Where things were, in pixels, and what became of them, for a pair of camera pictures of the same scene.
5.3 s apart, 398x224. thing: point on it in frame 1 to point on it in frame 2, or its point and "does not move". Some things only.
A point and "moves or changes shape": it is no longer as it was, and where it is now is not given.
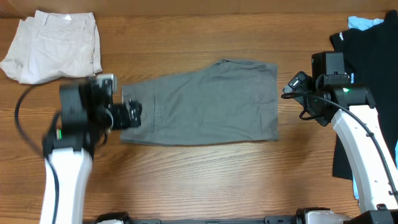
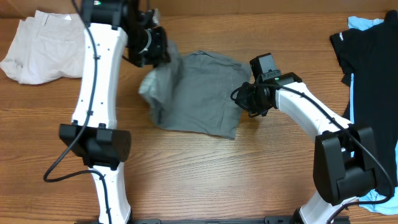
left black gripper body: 120,119 to 145,48
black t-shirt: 370,55 does not move
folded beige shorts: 52,45 does not move
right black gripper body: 310,106 to 244,99
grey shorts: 231,101 moves or changes shape
